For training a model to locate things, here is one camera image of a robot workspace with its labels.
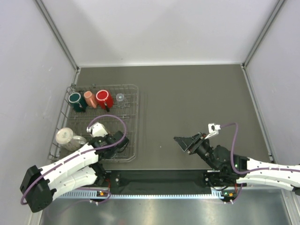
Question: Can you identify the grey wire dish rack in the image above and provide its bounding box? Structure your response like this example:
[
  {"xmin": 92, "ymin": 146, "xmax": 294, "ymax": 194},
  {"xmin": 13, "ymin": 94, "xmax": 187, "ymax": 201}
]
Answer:
[{"xmin": 48, "ymin": 84, "xmax": 139, "ymax": 163}]

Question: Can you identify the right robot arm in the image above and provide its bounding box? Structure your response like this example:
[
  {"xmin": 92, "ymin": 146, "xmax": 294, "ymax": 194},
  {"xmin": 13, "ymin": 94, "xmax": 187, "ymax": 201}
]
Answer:
[{"xmin": 173, "ymin": 133, "xmax": 300, "ymax": 196}]

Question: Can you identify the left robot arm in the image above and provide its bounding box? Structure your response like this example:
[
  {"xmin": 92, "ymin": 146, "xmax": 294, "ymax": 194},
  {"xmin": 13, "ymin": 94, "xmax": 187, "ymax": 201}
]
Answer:
[{"xmin": 20, "ymin": 131, "xmax": 129, "ymax": 213}]

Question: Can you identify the aluminium frame rail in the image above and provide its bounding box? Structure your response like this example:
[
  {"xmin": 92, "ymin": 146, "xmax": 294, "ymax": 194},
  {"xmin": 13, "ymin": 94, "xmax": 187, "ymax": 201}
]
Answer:
[{"xmin": 37, "ymin": 170, "xmax": 293, "ymax": 200}]

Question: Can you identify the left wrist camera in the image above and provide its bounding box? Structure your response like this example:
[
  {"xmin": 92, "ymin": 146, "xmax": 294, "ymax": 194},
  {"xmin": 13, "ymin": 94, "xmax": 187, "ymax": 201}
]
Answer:
[{"xmin": 86, "ymin": 122, "xmax": 109, "ymax": 138}]

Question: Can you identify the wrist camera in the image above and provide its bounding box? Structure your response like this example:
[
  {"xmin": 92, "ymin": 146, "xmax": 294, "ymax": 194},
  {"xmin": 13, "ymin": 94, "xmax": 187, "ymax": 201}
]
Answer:
[
  {"xmin": 86, "ymin": 122, "xmax": 109, "ymax": 138},
  {"xmin": 205, "ymin": 123, "xmax": 221, "ymax": 140}
]

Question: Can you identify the white mug orange inside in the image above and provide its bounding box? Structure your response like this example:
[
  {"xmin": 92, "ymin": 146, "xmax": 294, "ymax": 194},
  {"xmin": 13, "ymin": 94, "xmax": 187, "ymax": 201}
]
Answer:
[{"xmin": 55, "ymin": 127, "xmax": 87, "ymax": 151}]

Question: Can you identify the clear plastic cup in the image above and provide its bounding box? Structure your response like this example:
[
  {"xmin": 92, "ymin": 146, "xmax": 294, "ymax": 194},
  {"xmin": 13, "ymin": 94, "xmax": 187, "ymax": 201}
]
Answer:
[{"xmin": 116, "ymin": 93, "xmax": 127, "ymax": 104}]

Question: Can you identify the small pink mug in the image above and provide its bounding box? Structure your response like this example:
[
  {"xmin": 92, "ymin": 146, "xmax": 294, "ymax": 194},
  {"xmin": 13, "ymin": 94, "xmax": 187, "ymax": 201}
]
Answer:
[{"xmin": 83, "ymin": 91, "xmax": 98, "ymax": 108}]

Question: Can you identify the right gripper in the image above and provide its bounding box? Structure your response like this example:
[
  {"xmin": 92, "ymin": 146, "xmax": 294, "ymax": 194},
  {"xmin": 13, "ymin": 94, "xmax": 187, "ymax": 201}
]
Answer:
[{"xmin": 173, "ymin": 132, "xmax": 218, "ymax": 171}]

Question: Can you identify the red mug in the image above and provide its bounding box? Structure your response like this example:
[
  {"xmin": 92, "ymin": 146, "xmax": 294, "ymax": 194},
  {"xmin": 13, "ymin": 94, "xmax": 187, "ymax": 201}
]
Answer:
[{"xmin": 96, "ymin": 90, "xmax": 114, "ymax": 112}]

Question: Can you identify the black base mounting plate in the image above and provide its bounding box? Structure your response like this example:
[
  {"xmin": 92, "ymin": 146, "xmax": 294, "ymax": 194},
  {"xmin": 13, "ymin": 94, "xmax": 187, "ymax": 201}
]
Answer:
[{"xmin": 79, "ymin": 169, "xmax": 249, "ymax": 195}]

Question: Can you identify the dark green mug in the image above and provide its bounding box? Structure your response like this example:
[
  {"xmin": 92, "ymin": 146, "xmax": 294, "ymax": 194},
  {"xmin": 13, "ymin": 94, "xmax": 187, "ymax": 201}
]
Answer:
[{"xmin": 68, "ymin": 92, "xmax": 88, "ymax": 113}]

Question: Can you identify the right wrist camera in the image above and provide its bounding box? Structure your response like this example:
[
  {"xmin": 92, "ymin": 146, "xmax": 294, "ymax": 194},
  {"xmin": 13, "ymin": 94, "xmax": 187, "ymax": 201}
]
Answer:
[{"xmin": 205, "ymin": 123, "xmax": 221, "ymax": 140}]

